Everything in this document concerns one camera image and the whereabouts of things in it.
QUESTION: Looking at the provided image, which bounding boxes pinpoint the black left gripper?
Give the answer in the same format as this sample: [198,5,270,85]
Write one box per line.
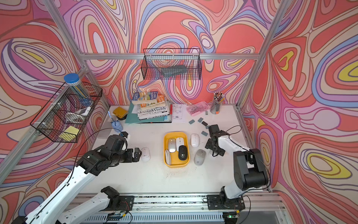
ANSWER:
[109,146,143,166]

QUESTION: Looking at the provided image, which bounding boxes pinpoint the grey computer mouse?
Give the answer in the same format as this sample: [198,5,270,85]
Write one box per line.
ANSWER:
[194,149,206,166]

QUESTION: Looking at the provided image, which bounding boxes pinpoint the yellow storage tray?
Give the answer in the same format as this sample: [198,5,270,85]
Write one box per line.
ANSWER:
[163,132,191,168]

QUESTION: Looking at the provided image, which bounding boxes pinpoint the white slim mouse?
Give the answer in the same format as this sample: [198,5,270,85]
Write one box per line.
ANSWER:
[165,149,172,166]

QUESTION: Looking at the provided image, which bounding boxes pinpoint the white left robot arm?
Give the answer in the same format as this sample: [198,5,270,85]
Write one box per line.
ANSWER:
[13,132,142,224]

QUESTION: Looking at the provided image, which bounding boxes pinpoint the black computer mouse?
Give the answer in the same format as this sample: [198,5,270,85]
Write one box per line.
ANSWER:
[178,145,188,161]

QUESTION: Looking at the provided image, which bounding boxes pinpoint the pink plastic box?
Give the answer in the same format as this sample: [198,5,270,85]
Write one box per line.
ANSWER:
[186,101,210,116]

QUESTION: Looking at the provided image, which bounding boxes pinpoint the white grey mouse in tray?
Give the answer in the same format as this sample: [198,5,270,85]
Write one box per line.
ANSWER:
[168,138,177,153]

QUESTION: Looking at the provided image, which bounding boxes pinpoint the blue pen cup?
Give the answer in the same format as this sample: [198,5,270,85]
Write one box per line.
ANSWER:
[108,111,123,133]

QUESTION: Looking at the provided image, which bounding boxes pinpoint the metal mesh pencil cup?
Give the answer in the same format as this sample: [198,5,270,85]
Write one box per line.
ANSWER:
[210,92,225,114]

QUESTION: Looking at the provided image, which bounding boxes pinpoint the green folder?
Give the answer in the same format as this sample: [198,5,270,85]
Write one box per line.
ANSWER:
[125,103,172,124]

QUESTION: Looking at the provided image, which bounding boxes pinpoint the white paper sheet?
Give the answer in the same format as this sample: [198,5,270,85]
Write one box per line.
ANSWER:
[172,104,186,123]

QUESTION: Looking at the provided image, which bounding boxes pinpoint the stack of magazines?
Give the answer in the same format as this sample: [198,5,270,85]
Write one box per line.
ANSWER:
[131,91,170,120]

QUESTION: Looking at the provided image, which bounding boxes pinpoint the yellow sticky notes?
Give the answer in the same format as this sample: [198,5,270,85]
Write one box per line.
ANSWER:
[59,126,79,142]

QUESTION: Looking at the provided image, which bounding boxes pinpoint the blue lid pencil jar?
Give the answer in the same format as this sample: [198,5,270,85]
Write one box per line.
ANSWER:
[64,73,93,107]

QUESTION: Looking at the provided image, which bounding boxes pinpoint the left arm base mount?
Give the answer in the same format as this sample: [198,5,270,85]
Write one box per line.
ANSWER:
[100,186,135,211]

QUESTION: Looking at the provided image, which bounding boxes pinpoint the black wire basket left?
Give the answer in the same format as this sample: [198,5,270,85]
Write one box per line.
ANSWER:
[30,82,103,143]

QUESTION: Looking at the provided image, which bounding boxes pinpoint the black wire basket on wall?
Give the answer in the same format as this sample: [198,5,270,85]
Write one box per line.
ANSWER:
[141,48,202,80]

